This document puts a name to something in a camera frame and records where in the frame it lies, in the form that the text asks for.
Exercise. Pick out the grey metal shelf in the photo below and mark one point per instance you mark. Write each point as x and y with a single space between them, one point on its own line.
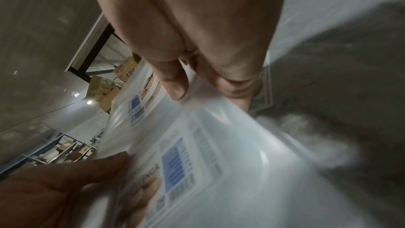
47 152

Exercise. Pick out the heap of tilted cardboard boxes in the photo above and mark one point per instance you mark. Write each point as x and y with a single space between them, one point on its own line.
107 96

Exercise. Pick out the person's right hand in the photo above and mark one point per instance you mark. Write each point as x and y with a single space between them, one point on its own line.
196 14

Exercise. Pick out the black metal frame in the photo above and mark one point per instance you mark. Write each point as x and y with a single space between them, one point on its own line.
91 54

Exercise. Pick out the person's left hand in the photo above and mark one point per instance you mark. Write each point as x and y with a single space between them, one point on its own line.
47 197

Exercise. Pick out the stack of clear bags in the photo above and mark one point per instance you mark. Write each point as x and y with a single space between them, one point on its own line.
237 172

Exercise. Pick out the grey table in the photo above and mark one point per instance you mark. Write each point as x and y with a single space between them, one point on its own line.
348 71

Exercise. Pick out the round wall light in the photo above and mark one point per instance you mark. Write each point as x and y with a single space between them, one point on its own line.
89 102

